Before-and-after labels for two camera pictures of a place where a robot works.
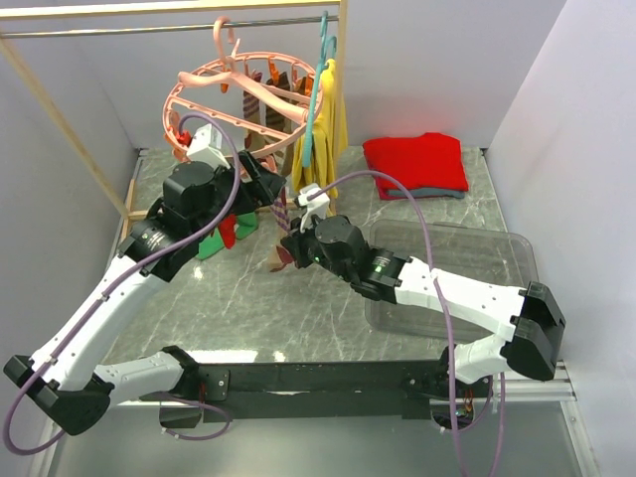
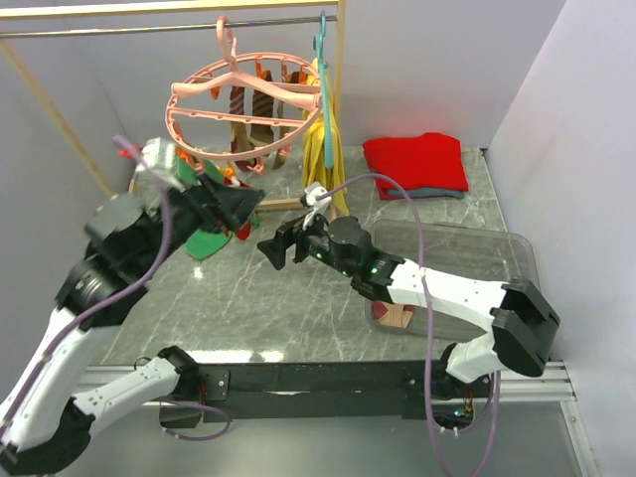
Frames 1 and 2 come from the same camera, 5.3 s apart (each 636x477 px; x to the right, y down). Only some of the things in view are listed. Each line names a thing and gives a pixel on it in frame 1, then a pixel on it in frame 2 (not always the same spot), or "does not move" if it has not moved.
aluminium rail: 557,388 does not move
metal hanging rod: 158,29 does not move
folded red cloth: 431,161 does not move
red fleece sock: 227,228 to 243,234
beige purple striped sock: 281,225 to 393,315
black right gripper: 295,242 does not move
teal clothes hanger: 324,47 to 323,66
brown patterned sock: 275,117 to 262,104
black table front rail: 320,391 does not move
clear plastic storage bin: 498,253 does not move
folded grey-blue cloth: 426,193 does not move
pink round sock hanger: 246,102 does not move
